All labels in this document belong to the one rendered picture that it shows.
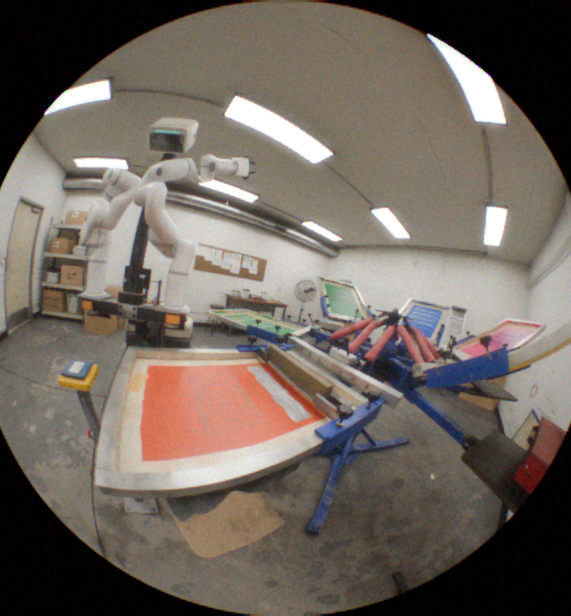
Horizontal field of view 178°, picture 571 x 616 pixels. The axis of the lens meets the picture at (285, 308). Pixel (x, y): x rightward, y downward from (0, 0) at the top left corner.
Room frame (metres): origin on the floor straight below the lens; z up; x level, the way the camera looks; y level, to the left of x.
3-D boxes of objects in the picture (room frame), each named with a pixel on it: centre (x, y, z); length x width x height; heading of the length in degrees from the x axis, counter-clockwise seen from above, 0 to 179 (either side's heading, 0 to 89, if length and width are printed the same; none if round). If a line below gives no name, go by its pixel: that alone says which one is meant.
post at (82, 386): (0.26, 0.61, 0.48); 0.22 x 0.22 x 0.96; 36
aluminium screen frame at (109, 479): (0.50, 0.09, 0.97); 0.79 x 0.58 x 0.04; 126
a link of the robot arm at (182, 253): (0.72, 0.52, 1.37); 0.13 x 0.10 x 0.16; 78
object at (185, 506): (0.30, 0.01, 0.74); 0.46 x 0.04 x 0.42; 126
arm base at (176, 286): (0.74, 0.51, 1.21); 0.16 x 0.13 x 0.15; 25
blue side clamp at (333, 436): (0.42, -0.27, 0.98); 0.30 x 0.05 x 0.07; 126
